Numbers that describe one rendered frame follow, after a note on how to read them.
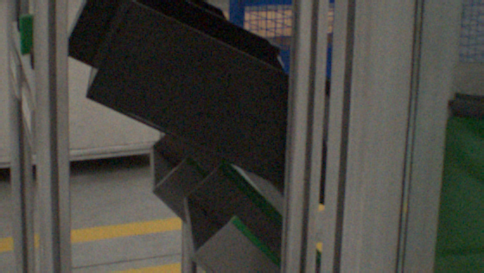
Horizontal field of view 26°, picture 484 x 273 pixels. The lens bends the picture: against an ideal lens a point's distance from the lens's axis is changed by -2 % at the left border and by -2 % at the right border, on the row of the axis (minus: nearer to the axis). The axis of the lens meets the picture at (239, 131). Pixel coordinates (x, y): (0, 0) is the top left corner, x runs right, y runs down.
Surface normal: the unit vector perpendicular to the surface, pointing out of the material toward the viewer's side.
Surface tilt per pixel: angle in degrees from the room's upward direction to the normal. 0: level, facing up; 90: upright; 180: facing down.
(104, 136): 90
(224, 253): 90
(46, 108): 90
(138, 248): 0
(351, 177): 90
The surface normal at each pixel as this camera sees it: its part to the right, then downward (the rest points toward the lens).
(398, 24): 0.26, 0.27
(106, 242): 0.03, -0.96
